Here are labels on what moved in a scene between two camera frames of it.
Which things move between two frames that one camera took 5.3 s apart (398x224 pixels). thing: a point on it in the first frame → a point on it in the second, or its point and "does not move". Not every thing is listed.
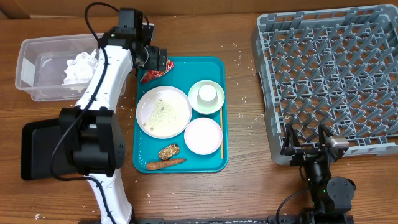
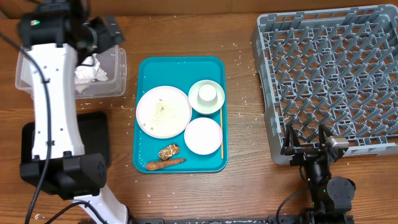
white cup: (207, 95) does not move
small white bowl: (203, 135) does not move
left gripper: (157, 61) → (109, 40)
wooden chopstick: (221, 133) does not move
